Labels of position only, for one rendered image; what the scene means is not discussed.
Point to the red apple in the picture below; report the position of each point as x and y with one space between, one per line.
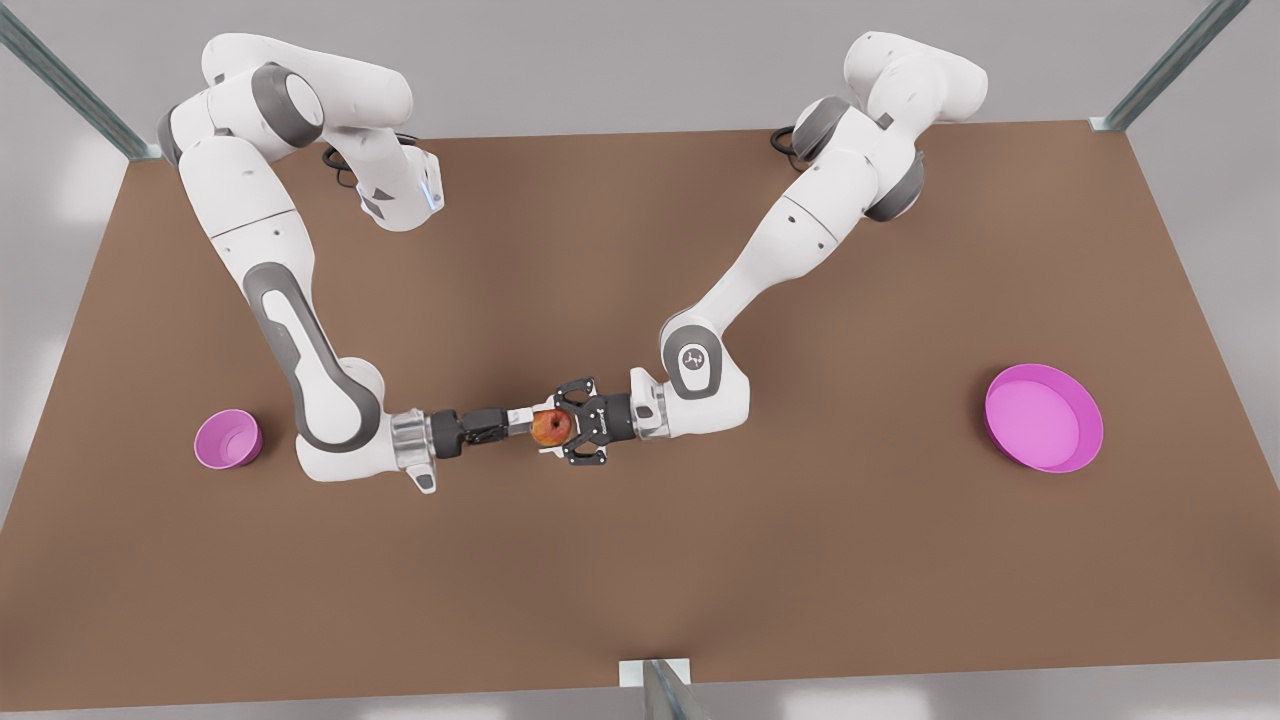
550 427

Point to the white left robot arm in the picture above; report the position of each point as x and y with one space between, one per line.
790 240

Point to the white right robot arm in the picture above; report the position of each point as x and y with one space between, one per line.
300 340

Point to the small pink bowl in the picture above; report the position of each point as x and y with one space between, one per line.
227 439

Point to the pink plate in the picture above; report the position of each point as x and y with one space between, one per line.
1042 417

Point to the silver frame post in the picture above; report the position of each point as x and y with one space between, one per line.
70 85
662 690
1165 65

